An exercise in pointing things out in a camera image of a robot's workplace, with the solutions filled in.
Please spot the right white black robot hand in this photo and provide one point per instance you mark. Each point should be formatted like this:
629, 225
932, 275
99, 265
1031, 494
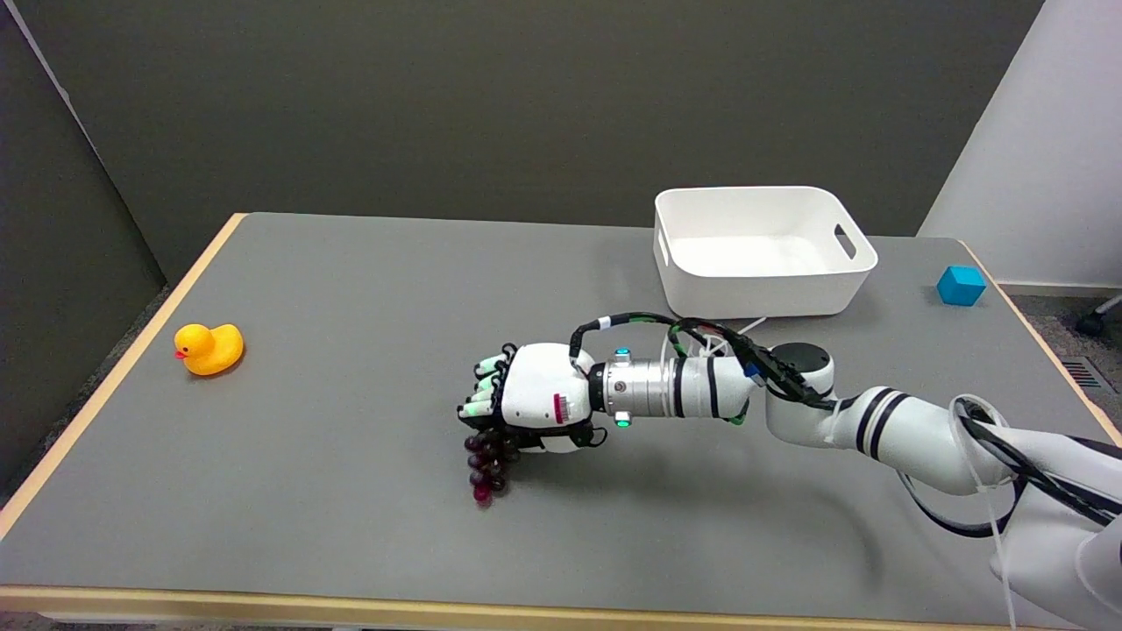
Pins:
535, 399

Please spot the dark purple grape bunch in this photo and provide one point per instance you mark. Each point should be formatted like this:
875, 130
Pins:
488, 464

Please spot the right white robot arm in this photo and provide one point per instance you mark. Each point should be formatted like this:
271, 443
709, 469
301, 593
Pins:
877, 421

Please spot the white plastic bin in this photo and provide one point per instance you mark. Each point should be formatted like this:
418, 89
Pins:
758, 250

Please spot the yellow rubber duck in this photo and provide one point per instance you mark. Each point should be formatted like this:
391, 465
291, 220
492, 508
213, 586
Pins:
210, 349

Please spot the cyan foam cube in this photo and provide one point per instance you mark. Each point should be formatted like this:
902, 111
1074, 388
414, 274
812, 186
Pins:
961, 286

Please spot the metal floor vent grille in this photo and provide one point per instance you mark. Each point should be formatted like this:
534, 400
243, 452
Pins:
1085, 374

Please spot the black chair caster wheel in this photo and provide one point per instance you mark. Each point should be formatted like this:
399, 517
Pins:
1091, 324

